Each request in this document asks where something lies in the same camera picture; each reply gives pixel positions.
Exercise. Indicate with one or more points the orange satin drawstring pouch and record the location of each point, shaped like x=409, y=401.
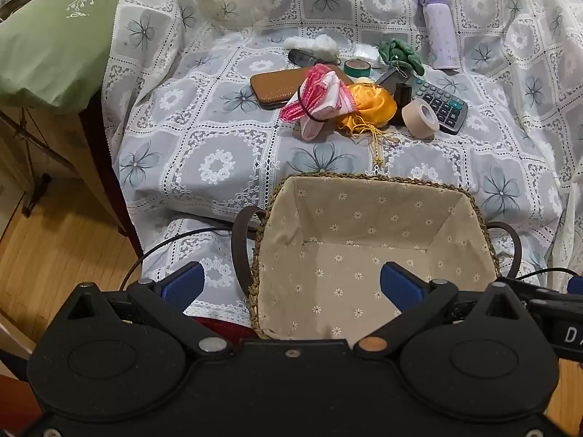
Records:
x=374, y=109

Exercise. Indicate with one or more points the green embroidered pillow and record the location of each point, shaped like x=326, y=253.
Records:
x=54, y=53

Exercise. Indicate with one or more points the grey desk calculator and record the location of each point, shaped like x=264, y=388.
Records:
x=445, y=96

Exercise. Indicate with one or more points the beige tape roll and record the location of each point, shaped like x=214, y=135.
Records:
x=420, y=119

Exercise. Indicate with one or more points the white and grey lace cloth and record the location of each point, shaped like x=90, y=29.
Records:
x=209, y=104

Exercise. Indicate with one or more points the green tape roll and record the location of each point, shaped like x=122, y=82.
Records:
x=357, y=68

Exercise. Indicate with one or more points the dark cylindrical tube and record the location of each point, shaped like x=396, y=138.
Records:
x=302, y=58

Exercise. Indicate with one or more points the purple thermos bottle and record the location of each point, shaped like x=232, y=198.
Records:
x=444, y=53

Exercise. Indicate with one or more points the clear packet of white pads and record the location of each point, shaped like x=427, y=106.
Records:
x=369, y=54

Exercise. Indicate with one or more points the brown leather wallet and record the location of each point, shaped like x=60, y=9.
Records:
x=275, y=89

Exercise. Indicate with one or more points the white plush keychain toy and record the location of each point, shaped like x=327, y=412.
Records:
x=322, y=47

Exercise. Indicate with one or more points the pink and white striped cloth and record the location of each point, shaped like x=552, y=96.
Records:
x=312, y=117

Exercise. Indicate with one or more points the black stamp block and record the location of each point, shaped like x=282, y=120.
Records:
x=402, y=97

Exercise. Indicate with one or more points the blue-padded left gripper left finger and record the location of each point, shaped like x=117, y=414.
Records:
x=165, y=301

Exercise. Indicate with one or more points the woven basket with floral lining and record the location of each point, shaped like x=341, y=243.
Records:
x=310, y=264

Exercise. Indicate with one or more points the green plush keychain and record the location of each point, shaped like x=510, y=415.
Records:
x=400, y=55

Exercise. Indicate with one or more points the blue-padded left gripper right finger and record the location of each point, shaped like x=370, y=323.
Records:
x=422, y=305

